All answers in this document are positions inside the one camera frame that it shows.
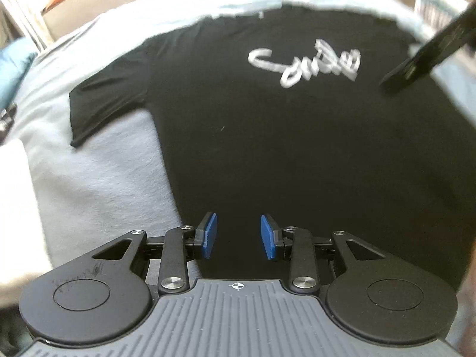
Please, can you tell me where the black white plaid shirt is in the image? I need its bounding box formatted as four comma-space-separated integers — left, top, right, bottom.
0, 102, 18, 136

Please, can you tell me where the grey-blue blanket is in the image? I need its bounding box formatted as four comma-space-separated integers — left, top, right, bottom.
0, 0, 476, 357

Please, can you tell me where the blue pillow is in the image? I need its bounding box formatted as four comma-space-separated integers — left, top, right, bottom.
0, 39, 38, 110

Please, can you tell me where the striped curtain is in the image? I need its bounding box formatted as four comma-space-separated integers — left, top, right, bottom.
0, 0, 51, 51

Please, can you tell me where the orange box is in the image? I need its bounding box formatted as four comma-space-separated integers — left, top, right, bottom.
43, 0, 82, 13

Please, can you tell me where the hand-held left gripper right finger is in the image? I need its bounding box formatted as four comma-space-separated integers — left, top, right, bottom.
261, 215, 402, 293

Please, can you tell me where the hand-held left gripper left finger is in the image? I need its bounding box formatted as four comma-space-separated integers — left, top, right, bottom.
72, 212, 218, 294

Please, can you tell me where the stack of folded clothes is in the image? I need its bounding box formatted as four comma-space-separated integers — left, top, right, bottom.
414, 0, 464, 26

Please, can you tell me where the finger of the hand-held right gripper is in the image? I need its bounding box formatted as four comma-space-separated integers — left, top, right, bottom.
379, 45, 437, 97

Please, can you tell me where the black t-shirt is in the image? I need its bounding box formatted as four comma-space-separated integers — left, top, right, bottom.
69, 2, 476, 294

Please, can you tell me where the white cloth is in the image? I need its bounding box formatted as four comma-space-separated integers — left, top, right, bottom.
0, 139, 54, 307

